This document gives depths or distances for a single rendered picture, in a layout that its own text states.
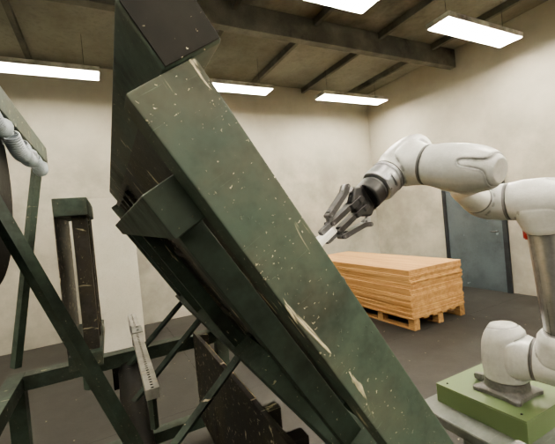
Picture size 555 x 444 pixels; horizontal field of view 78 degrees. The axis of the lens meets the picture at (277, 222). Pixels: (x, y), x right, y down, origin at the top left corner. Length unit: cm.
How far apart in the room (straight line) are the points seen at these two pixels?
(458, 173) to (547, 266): 68
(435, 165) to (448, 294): 449
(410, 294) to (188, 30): 443
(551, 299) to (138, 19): 141
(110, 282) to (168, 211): 435
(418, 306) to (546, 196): 363
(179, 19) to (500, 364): 154
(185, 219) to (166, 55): 22
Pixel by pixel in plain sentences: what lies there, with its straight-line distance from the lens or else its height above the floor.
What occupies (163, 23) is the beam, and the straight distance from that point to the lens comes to 53.
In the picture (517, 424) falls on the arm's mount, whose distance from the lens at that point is 162.
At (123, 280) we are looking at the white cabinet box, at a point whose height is 98.
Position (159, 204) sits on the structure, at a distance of 52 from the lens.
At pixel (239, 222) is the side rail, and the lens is 49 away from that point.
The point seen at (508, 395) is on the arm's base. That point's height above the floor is 85.
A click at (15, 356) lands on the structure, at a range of 274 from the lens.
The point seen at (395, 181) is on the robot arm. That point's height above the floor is 167.
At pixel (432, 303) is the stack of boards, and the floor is 28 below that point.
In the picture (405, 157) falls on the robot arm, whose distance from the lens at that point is 91.
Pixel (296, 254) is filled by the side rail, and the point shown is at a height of 155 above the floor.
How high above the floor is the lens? 161
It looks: 1 degrees down
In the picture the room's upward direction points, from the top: 5 degrees counter-clockwise
